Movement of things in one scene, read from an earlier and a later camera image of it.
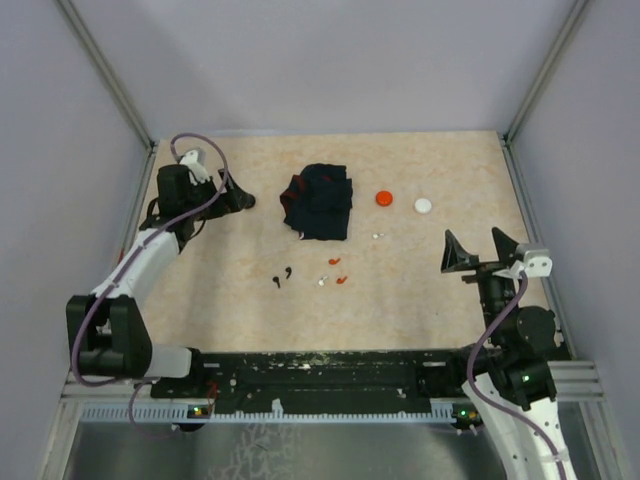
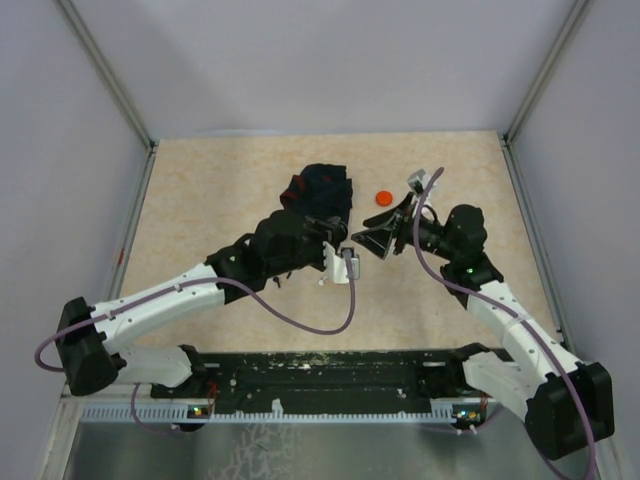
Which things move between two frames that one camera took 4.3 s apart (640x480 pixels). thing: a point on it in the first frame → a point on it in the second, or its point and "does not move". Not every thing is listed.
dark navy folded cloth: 317,202 does not move
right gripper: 455,256 → 378,240
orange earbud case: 384,198 does not move
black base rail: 399,380 does not move
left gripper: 224,204 → 324,229
